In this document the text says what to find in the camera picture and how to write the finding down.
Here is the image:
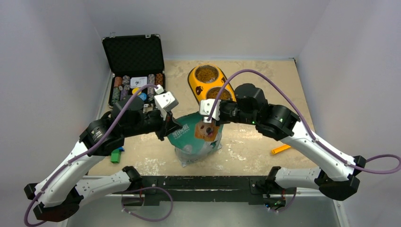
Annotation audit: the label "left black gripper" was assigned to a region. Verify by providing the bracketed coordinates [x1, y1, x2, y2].
[122, 107, 182, 141]

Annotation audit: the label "green dog food bag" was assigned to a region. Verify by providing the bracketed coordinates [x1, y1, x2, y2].
[167, 112, 223, 167]

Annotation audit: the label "yellow plastic scoop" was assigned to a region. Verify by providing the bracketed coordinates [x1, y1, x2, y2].
[271, 145, 291, 155]

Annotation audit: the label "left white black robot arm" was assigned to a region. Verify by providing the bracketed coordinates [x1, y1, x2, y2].
[24, 92, 181, 225]

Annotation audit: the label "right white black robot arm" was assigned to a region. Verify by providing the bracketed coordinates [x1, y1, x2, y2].
[215, 83, 366, 201]

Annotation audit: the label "yellow double pet bowl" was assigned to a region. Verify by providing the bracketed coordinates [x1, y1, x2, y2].
[187, 64, 227, 104]

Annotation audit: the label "green blue toy blocks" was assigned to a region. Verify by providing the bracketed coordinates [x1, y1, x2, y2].
[110, 147, 124, 164]

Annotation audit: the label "black poker chip case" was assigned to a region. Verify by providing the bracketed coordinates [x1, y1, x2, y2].
[102, 34, 166, 108]

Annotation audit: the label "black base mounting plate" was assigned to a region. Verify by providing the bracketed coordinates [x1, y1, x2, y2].
[136, 176, 295, 206]

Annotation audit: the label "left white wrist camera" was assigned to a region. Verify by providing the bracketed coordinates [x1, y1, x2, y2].
[154, 85, 179, 120]

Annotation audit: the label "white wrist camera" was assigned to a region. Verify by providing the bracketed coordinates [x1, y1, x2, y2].
[154, 85, 179, 120]
[199, 99, 221, 123]

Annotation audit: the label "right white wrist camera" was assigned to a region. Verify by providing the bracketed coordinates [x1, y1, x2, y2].
[199, 99, 221, 123]

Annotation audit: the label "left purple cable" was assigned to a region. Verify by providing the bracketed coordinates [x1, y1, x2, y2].
[23, 83, 164, 227]

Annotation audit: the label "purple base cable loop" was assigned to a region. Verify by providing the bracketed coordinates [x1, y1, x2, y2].
[121, 183, 174, 221]

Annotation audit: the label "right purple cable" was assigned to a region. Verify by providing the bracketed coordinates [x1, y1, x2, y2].
[207, 69, 401, 175]

